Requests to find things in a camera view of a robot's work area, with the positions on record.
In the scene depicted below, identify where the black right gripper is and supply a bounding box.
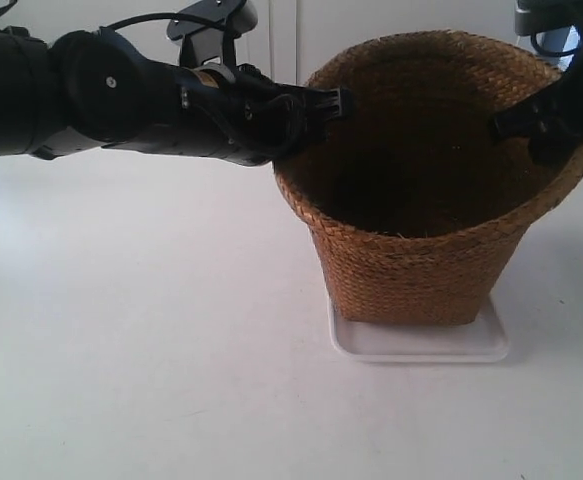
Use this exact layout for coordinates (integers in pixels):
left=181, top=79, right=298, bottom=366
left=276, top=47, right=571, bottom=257
left=490, top=48, right=583, bottom=166

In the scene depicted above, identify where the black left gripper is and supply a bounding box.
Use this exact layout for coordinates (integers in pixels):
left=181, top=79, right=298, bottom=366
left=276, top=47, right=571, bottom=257
left=170, top=64, right=354, bottom=166

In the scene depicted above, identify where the brown woven wicker basket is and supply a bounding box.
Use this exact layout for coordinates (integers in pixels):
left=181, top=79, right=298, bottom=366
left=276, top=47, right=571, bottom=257
left=274, top=30, right=583, bottom=326

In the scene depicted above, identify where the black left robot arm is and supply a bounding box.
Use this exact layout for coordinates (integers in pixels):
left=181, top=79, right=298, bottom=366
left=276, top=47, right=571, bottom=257
left=0, top=28, right=353, bottom=167

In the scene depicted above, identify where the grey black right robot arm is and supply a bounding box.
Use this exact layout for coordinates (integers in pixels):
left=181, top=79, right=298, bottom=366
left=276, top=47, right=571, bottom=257
left=489, top=1, right=583, bottom=165

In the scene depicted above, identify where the white rectangular plastic tray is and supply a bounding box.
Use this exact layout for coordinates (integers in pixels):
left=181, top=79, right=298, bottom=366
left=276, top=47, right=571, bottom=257
left=328, top=300, right=510, bottom=364

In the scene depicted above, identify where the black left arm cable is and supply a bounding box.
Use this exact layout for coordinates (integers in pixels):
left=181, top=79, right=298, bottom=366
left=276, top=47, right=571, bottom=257
left=0, top=0, right=242, bottom=69

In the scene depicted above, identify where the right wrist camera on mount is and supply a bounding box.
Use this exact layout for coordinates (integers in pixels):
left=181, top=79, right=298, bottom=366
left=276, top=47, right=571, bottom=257
left=514, top=0, right=578, bottom=37

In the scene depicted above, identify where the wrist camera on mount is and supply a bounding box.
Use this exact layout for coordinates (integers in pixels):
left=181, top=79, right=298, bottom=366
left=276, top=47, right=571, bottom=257
left=167, top=0, right=258, bottom=69
left=514, top=0, right=578, bottom=37

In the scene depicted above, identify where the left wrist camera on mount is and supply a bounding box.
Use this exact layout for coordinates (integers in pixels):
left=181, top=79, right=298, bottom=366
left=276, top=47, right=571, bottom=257
left=167, top=0, right=258, bottom=69

